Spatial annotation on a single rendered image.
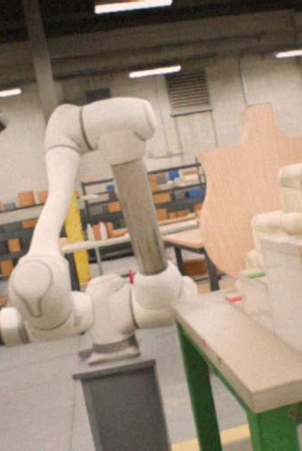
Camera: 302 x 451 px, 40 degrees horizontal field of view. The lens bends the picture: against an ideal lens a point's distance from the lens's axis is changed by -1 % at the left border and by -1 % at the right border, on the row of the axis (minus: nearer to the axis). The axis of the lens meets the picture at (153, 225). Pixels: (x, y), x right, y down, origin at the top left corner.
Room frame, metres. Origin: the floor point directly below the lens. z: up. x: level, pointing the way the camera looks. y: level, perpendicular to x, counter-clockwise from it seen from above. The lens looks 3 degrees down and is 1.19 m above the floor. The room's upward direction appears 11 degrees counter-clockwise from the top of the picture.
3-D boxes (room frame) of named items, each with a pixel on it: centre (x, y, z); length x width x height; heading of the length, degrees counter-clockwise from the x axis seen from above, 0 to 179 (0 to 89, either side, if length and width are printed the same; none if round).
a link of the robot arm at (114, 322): (1.44, 0.20, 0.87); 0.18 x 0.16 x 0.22; 80
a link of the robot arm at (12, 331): (0.94, 0.36, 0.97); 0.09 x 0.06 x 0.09; 8
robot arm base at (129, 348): (1.44, 0.23, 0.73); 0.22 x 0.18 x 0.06; 91
